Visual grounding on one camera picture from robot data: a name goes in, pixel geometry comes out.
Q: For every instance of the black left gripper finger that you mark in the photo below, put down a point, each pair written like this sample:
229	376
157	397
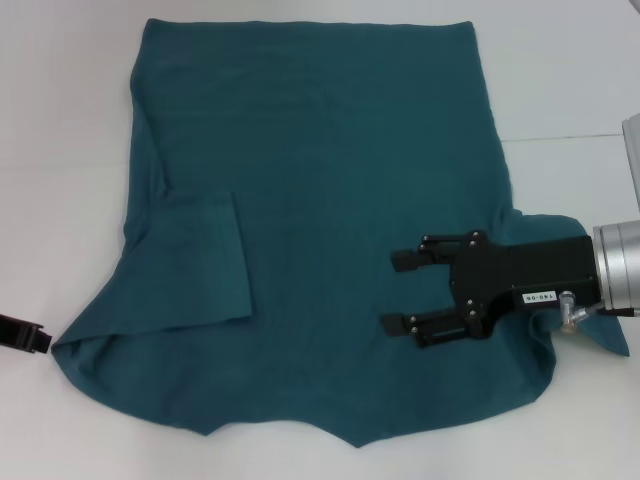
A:
25	337

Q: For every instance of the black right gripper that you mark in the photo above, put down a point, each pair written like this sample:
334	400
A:
530	272

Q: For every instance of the blue shirt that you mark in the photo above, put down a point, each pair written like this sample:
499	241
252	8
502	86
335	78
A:
325	175

